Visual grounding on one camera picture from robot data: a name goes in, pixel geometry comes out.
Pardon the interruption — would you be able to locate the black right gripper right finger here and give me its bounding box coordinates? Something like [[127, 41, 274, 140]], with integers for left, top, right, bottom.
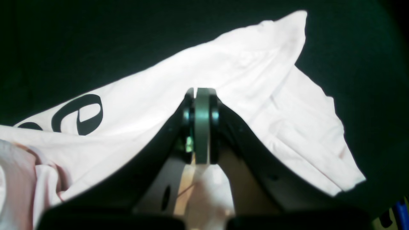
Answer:
[[196, 88, 372, 230]]

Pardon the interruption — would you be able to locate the blue handled bar clamp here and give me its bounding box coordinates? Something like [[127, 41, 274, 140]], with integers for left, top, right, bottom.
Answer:
[[379, 196, 409, 230]]

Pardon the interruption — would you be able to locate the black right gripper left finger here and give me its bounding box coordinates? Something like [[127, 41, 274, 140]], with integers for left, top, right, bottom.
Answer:
[[37, 88, 194, 230]]

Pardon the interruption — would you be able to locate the light pink T-shirt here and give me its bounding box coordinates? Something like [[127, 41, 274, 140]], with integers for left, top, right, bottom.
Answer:
[[1, 11, 366, 230]]

